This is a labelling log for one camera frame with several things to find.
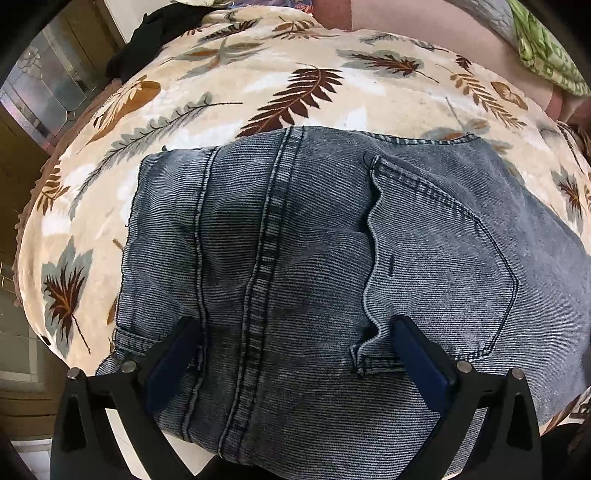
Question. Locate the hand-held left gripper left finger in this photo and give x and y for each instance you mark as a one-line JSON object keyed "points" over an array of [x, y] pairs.
{"points": [[171, 357]]}

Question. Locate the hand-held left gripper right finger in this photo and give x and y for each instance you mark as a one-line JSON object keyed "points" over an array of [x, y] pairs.
{"points": [[423, 356]]}

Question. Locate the blue denim pants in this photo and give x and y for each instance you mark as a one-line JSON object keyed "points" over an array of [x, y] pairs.
{"points": [[300, 230]]}

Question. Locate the leaf print blanket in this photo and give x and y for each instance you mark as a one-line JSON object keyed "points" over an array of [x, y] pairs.
{"points": [[258, 92]]}

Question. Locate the wooden cabinet with glass door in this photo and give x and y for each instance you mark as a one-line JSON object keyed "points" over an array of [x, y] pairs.
{"points": [[46, 85]]}

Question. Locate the black cloth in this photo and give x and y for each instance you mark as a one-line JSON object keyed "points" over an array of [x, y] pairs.
{"points": [[157, 37]]}

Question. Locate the green patterned cloth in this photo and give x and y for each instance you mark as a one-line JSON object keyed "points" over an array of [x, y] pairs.
{"points": [[542, 48]]}

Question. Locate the grey pillow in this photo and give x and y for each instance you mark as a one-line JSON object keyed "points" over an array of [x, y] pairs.
{"points": [[487, 11]]}

